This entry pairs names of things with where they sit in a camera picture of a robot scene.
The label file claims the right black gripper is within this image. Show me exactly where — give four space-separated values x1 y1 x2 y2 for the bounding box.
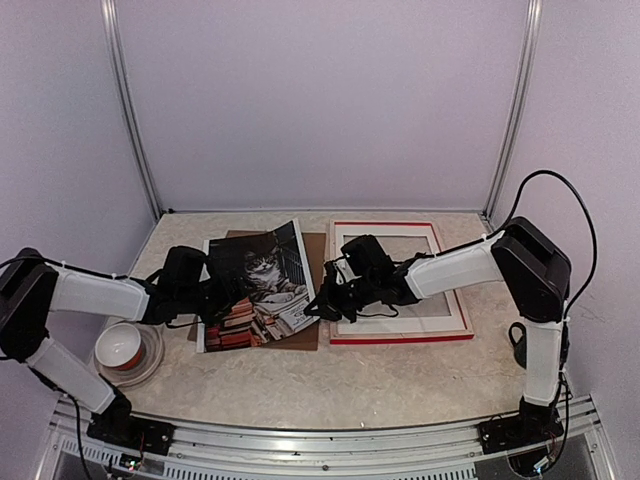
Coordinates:
305 272 379 322

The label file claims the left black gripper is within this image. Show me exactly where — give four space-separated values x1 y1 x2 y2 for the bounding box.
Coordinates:
177 268 257 327

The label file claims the cat photo print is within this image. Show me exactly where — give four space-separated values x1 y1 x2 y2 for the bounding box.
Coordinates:
203 219 318 336

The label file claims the brown backing board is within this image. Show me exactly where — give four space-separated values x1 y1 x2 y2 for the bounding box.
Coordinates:
187 229 327 353

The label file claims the white mat board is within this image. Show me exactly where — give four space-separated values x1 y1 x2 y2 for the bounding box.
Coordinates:
333 223 469 337

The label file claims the red wooden picture frame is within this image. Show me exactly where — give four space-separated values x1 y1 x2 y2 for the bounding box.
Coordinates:
327 219 475 346

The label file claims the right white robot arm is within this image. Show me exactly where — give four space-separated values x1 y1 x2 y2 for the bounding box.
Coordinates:
304 217 571 454

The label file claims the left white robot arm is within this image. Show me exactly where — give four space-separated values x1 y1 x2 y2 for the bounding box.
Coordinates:
1 246 246 456

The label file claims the white red bowl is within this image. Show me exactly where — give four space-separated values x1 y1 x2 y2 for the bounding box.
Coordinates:
94 323 142 371

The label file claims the dark green mug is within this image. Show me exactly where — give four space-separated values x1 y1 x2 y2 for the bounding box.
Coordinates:
508 322 527 369

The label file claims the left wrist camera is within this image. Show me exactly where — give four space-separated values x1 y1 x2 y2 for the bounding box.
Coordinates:
157 246 207 290

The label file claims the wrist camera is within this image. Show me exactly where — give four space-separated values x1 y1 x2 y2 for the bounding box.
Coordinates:
157 246 207 290
324 234 395 285

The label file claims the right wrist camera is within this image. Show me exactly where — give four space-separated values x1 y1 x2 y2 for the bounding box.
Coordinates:
324 234 395 285

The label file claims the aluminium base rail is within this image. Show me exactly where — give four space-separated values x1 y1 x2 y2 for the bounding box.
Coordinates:
34 394 619 480

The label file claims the left aluminium post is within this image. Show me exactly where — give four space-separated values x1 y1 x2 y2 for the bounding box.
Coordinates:
100 0 163 221

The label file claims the aluminium post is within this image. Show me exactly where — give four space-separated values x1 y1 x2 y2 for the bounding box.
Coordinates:
100 0 163 221
482 0 543 221

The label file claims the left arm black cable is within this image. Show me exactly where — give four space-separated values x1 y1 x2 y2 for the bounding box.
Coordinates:
0 254 151 281

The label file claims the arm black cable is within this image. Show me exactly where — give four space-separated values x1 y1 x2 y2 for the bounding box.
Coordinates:
0 254 151 281
479 169 599 321

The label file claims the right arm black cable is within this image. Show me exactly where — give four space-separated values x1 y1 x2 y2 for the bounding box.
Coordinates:
479 169 599 321

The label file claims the right aluminium post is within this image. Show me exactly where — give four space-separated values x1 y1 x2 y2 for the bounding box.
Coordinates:
482 0 543 221

